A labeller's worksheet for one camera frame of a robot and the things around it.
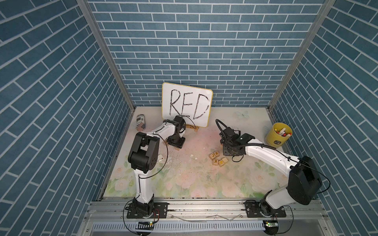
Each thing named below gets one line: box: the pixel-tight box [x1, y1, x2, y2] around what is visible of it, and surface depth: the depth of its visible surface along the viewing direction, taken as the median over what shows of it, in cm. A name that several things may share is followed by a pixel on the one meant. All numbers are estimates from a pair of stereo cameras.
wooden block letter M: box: [212, 158, 219, 166], surface depth 91 cm
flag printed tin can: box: [136, 114, 146, 132], surface depth 110 cm
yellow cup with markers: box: [265, 122, 293, 148], surface depth 93 cm
